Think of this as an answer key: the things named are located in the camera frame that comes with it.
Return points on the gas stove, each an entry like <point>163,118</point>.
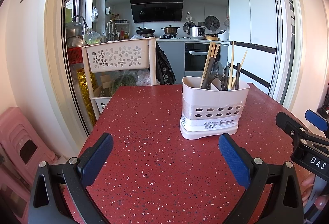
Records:
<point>169,36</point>

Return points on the white perforated storage cart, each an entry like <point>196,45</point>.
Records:
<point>115,56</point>

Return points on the grey base cabinets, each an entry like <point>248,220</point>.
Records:
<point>177,64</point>

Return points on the white spice rack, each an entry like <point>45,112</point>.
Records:
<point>118,31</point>

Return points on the gold foil package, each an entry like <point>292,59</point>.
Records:
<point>84,90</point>

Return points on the black kitchen faucet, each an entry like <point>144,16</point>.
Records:
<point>81,17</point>

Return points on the metal pot lid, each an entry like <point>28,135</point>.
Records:
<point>74,42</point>

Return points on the black built-in oven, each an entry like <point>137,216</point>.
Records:
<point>198,58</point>

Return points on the large round black rack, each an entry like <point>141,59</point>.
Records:
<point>212,22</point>

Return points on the white kitchen appliance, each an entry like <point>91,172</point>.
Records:
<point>222,34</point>

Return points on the upright vacuum cleaner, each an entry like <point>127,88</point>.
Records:
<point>325,108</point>

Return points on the white plastic utensil holder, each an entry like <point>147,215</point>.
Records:
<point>213,100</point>

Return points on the black range hood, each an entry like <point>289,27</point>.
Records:
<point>156,7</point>

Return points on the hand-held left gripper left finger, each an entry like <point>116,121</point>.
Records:
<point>97,159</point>

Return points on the bag of green vegetables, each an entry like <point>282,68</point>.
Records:
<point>123,80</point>

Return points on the metal cooking pot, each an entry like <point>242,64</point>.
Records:
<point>170,29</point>

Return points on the black plastic bag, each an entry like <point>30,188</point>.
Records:
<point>164,67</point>

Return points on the silver rice cooker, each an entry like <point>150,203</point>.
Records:
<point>196,32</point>

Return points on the wooden tray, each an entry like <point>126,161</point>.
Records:
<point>212,37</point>

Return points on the person's right hand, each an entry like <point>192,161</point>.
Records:
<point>321,203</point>

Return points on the pink plastic stool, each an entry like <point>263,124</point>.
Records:
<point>20,141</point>

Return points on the black wok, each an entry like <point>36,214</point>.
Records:
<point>145,31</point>

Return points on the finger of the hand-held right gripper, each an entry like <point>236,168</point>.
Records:
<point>317,119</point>
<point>290,123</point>

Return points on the red plastic basket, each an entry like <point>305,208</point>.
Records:
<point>74,55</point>

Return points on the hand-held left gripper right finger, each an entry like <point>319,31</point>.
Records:
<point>234,159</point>

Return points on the small round black rack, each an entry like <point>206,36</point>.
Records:
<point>186,25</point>

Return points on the white refrigerator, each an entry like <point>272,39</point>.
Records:
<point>252,20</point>

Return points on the white sliding door frame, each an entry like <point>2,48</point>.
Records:
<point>290,33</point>

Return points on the green plastic bin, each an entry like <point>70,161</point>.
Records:
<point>68,15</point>

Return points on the hanging clear plastic bag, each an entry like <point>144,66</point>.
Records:
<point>94,14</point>

